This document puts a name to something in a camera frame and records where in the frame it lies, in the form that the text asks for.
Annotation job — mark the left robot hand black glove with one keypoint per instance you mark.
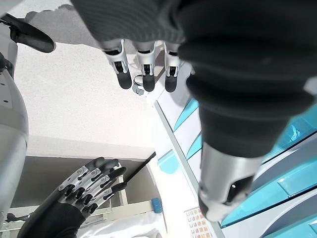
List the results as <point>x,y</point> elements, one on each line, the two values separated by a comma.
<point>223,62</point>

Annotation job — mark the white teal drawer cabinet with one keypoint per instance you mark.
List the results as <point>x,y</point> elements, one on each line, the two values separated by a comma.
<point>284,178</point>

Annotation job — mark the white cloth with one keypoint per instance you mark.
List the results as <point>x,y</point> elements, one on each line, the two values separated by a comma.
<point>123,226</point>

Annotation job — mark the small blue clip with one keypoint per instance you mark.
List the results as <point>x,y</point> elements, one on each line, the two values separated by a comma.
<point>156,205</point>

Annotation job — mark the silver robot leg shell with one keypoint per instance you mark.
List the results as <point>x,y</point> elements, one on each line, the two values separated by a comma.
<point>12,129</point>

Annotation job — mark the right robot hand black glove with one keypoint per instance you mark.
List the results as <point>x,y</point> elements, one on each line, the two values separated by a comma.
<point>62,213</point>

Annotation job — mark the thin black rod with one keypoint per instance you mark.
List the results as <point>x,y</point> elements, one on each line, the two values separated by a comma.
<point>141,166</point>

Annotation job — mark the black robot foot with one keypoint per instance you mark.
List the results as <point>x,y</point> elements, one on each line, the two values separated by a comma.
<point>32,37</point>

